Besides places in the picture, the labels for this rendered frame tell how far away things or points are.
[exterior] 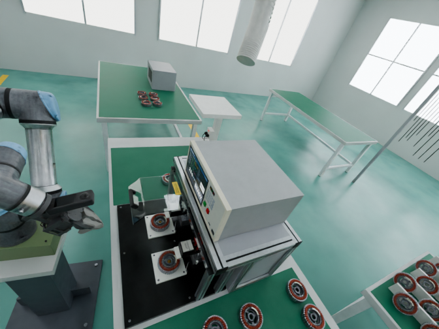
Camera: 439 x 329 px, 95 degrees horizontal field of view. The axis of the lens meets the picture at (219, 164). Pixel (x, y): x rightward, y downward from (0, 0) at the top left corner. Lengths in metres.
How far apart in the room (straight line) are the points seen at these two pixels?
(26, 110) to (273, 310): 1.40
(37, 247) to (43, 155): 0.43
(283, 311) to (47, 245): 1.18
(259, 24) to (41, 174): 1.68
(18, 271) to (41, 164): 0.50
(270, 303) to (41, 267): 1.11
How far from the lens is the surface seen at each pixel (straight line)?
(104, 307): 1.96
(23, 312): 2.08
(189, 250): 1.06
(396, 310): 1.78
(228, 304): 1.20
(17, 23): 5.46
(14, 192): 0.70
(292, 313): 1.33
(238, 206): 0.75
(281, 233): 1.03
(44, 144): 1.09
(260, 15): 1.92
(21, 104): 1.08
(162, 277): 1.15
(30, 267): 1.33
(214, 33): 5.67
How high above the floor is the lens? 1.85
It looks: 37 degrees down
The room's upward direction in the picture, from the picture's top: 18 degrees clockwise
